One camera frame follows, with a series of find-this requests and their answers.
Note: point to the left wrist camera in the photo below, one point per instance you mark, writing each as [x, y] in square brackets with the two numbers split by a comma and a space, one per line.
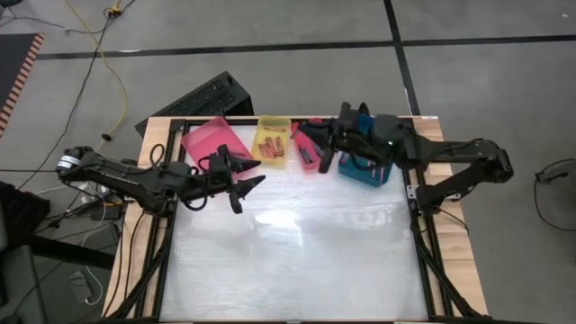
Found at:
[219, 166]

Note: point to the silver corner bracket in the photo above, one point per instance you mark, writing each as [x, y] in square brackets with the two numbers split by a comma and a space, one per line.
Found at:
[411, 191]

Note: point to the white power adapter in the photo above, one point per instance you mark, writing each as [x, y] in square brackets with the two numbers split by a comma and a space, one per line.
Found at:
[90, 191]

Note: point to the large pink plastic bin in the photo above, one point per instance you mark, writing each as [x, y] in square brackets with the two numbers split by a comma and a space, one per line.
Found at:
[202, 135]

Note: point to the black aluminium table frame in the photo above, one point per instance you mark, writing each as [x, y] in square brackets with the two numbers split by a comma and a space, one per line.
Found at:
[432, 270]

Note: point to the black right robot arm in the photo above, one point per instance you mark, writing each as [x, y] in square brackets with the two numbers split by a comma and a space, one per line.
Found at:
[450, 153]

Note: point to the blue plastic bin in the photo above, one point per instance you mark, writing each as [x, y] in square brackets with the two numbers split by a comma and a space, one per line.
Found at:
[364, 173]

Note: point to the black curved bracket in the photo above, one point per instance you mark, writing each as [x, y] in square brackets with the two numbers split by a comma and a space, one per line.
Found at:
[364, 108]

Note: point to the pink crayon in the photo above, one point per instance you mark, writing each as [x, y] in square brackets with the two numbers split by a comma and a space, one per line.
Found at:
[373, 173]
[383, 172]

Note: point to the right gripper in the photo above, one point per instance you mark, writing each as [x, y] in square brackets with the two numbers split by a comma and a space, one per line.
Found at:
[355, 146]

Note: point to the orange crayon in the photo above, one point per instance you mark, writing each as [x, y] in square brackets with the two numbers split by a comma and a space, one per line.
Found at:
[280, 146]

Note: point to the yellow plastic bin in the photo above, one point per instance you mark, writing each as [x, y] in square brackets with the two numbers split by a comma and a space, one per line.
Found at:
[272, 123]

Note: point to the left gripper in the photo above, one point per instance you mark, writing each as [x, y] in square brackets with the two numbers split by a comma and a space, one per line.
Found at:
[216, 191]

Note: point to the striped floor mat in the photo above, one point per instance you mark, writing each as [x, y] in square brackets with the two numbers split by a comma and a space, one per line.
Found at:
[13, 67]

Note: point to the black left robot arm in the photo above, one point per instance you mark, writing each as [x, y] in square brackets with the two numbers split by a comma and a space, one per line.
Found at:
[126, 175]

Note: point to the red crayon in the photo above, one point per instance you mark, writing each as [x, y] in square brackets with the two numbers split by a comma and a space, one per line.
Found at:
[267, 150]
[274, 129]
[272, 148]
[262, 150]

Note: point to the small red plastic bin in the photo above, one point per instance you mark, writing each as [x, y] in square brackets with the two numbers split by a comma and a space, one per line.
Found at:
[312, 165]

